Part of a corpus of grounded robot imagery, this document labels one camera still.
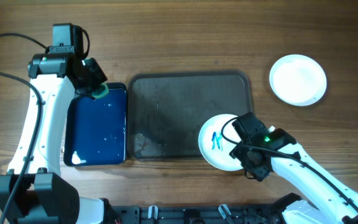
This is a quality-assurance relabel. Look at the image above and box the blue water tray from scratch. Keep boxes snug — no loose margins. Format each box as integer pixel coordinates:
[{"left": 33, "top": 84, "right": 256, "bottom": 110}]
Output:
[{"left": 63, "top": 83, "right": 127, "bottom": 167}]

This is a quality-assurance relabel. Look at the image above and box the green yellow sponge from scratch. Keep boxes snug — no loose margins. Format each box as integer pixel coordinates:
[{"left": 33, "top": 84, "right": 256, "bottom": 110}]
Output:
[{"left": 91, "top": 82, "right": 109, "bottom": 99}]

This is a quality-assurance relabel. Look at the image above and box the white plate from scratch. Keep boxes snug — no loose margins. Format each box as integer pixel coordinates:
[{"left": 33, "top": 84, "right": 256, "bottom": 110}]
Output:
[
  {"left": 198, "top": 114, "right": 243, "bottom": 171},
  {"left": 268, "top": 54, "right": 328, "bottom": 106}
]

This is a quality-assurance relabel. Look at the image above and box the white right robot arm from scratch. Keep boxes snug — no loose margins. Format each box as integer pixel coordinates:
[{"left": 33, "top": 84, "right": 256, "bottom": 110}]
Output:
[{"left": 230, "top": 128, "right": 358, "bottom": 223}]

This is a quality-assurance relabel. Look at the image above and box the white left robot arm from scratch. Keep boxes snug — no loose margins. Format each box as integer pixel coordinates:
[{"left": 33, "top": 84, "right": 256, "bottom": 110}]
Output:
[{"left": 0, "top": 53, "right": 113, "bottom": 223}]

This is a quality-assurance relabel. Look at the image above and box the dark brown serving tray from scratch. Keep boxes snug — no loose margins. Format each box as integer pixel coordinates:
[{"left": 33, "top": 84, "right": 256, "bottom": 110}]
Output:
[{"left": 127, "top": 70, "right": 252, "bottom": 160}]

